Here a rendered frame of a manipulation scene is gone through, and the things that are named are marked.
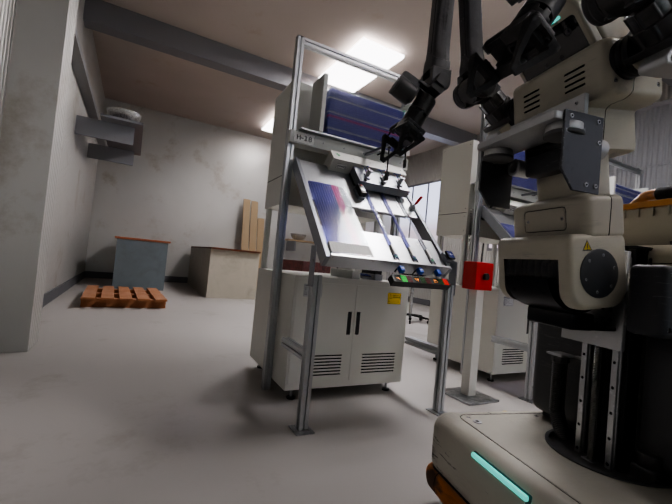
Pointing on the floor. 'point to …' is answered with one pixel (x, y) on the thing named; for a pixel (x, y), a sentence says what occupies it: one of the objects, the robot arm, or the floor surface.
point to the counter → (223, 272)
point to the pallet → (122, 297)
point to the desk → (140, 263)
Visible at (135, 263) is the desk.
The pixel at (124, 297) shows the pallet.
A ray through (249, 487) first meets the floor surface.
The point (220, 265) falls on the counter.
